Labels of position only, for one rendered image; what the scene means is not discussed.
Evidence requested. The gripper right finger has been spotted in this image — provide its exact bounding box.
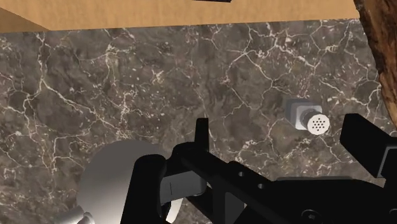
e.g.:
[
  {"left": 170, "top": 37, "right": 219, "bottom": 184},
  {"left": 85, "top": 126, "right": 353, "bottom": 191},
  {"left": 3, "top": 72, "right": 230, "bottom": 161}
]
[{"left": 340, "top": 113, "right": 397, "bottom": 190}]

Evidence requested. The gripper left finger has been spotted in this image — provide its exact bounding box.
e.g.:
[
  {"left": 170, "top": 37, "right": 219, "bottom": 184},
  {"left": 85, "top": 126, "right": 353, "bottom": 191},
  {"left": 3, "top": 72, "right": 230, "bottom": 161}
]
[{"left": 172, "top": 118, "right": 274, "bottom": 224}]

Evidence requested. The grey shaker with white cap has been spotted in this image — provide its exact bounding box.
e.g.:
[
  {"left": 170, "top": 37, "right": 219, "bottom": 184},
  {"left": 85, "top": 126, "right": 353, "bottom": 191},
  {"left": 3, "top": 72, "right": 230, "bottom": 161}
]
[{"left": 285, "top": 99, "right": 331, "bottom": 136}]

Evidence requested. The brown rough wooden object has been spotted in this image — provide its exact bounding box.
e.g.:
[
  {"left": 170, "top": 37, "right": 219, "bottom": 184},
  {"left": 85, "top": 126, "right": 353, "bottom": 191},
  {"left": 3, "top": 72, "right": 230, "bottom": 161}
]
[{"left": 353, "top": 0, "right": 397, "bottom": 129}]

